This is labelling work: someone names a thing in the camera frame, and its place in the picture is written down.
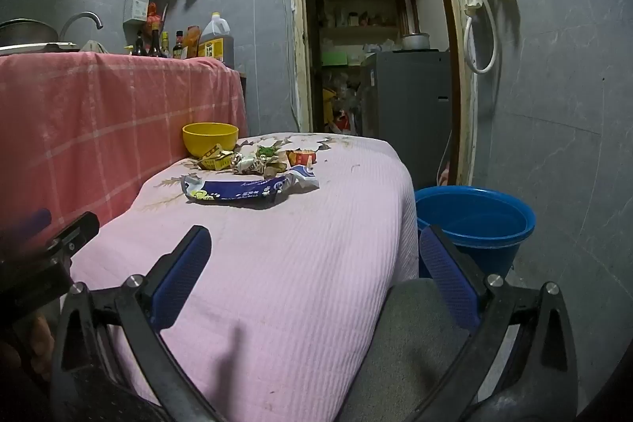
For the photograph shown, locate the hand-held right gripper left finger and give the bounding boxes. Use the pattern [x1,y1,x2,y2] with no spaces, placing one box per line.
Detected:
[49,224,233,422]

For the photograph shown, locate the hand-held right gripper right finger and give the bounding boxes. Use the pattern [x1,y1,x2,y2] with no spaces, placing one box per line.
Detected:
[418,224,579,422]

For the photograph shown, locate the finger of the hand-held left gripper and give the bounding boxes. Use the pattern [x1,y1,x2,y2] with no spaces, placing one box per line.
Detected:
[44,211,100,269]
[0,208,53,245]

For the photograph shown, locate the blue plastic bucket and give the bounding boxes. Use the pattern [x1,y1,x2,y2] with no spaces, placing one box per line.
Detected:
[414,186,536,279]

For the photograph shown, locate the blue and white plastic wrapper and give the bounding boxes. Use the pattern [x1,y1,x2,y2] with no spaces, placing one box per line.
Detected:
[180,165,320,206]

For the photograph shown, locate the yellow carton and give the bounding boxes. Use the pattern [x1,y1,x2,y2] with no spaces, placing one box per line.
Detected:
[198,144,235,170]

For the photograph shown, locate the red and brown paper wrapper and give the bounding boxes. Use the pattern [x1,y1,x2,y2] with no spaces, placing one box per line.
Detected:
[287,148,317,166]

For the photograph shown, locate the person's left hand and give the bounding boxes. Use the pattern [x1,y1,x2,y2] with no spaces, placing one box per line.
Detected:
[20,313,56,383]

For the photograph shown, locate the pink floral blanket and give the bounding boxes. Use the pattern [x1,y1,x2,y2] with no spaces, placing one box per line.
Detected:
[69,132,421,422]

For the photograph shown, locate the red plaid cloth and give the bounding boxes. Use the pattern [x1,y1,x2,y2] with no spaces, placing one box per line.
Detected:
[0,52,246,230]

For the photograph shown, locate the yellow bowl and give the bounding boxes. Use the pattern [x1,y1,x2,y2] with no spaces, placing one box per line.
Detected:
[182,122,239,159]

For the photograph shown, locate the grey refrigerator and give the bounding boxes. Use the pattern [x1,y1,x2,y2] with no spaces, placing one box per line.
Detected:
[360,50,453,190]

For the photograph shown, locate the metal wok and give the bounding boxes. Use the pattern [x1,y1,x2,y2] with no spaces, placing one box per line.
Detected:
[0,19,60,47]

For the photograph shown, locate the pile of bags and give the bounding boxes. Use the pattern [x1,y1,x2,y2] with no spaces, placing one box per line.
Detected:
[321,76,367,136]

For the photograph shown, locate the metal faucet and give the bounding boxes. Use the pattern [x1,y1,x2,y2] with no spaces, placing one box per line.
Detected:
[59,11,104,42]

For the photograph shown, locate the orange seasoning packet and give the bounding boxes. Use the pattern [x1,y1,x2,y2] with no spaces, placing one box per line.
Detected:
[184,25,201,58]

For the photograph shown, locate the metal pot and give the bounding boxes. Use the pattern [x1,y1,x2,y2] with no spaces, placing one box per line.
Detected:
[400,31,431,52]

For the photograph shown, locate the large cooking oil bottle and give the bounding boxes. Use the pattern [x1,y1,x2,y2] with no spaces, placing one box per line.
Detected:
[198,11,235,67]

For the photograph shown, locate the wooden storage shelves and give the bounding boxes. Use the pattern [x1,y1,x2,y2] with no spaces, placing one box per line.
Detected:
[311,0,404,67]

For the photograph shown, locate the wooden door frame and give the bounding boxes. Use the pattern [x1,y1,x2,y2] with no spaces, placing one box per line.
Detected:
[287,0,476,188]

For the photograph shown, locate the white wall cable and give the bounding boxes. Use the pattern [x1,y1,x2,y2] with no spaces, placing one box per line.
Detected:
[279,0,298,116]

